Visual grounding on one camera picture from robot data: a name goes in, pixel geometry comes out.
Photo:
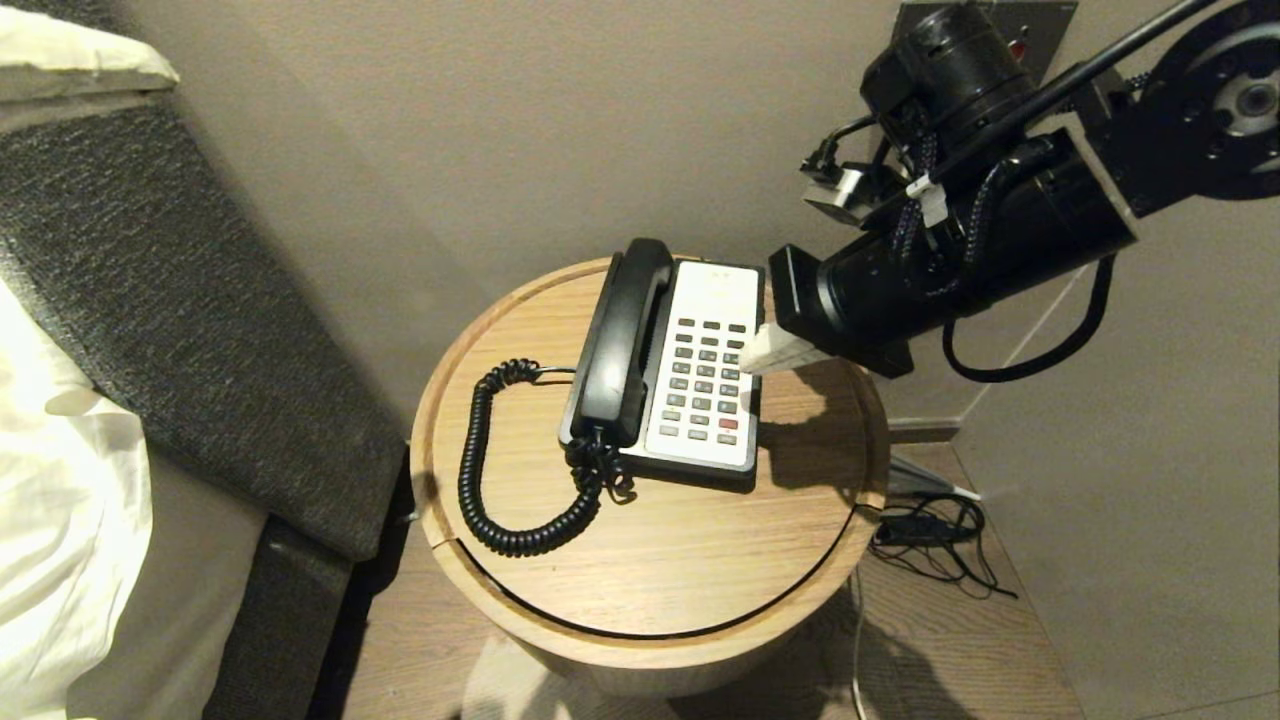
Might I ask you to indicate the white pillow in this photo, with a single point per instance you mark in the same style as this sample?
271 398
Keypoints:
60 55

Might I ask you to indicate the beige bed base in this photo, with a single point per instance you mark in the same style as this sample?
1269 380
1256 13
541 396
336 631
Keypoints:
170 600

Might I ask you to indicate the black phone handset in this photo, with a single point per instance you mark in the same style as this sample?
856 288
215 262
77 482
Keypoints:
622 340

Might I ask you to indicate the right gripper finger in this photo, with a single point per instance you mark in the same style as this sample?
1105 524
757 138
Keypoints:
778 350

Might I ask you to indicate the white desk phone base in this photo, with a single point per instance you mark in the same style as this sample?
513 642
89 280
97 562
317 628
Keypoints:
705 420

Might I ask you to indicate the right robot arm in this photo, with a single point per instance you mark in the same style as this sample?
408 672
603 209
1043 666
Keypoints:
1190 120

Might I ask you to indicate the white duvet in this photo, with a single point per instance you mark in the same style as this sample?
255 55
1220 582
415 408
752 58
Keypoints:
55 520

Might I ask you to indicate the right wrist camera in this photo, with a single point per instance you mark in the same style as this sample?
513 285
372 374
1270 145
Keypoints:
845 192

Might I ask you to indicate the round wooden side table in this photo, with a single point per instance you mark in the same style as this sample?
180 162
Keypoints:
650 570

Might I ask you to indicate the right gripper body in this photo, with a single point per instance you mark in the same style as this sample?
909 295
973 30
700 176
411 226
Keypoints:
1000 250

